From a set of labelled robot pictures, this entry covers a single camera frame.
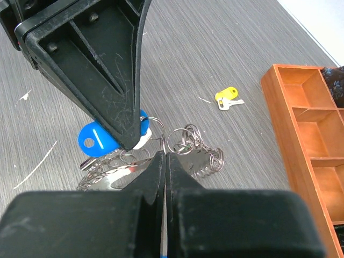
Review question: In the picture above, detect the wooden compartment tray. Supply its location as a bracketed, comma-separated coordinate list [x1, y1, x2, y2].
[261, 64, 343, 257]

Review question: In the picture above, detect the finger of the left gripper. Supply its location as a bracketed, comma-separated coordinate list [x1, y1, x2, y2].
[15, 1, 151, 150]

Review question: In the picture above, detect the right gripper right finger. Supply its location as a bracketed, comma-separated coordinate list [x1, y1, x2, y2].
[166, 153, 327, 257]

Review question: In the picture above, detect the blue tag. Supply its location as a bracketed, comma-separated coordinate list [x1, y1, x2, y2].
[78, 110, 152, 157]

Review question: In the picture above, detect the yellow tagged key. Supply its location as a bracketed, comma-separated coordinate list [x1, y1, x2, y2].
[215, 87, 245, 111]

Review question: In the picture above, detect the metal disc keyring holder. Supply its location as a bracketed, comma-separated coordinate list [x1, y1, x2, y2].
[76, 124, 224, 191]

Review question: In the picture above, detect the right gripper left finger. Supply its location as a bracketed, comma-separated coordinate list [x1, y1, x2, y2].
[1, 152, 166, 257]

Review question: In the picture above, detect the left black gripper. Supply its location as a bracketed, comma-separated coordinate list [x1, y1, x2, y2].
[1, 1, 76, 70]

